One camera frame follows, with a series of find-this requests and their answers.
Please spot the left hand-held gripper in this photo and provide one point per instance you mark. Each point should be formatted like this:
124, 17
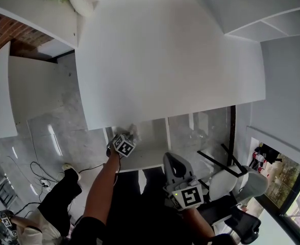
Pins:
124, 147

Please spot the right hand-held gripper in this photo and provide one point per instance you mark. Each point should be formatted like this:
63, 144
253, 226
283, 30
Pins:
189, 196

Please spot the white drawer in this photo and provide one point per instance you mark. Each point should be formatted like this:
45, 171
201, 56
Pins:
152, 147

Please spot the person's right forearm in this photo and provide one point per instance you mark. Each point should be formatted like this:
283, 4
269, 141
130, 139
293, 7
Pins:
197, 222

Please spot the person's left forearm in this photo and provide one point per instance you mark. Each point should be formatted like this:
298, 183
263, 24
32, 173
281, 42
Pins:
101, 187

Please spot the person's black trousers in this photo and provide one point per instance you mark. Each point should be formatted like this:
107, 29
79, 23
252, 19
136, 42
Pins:
139, 208

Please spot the white chair with grey cushion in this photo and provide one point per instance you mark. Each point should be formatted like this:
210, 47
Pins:
229, 185

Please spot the white desk with hutch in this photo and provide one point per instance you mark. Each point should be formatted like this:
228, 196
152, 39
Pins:
165, 60

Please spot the black mesh office chair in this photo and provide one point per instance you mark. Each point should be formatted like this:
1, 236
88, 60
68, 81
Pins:
241, 226

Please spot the black bag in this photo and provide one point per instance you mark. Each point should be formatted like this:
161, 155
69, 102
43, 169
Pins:
270, 156

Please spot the white power strip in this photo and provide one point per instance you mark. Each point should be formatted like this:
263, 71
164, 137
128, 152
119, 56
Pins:
45, 184

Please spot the black framed window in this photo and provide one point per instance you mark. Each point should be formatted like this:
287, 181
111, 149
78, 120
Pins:
290, 193

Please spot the small white desk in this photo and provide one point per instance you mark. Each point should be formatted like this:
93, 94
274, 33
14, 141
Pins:
2, 93

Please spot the white vase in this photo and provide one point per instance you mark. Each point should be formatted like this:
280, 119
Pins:
83, 2

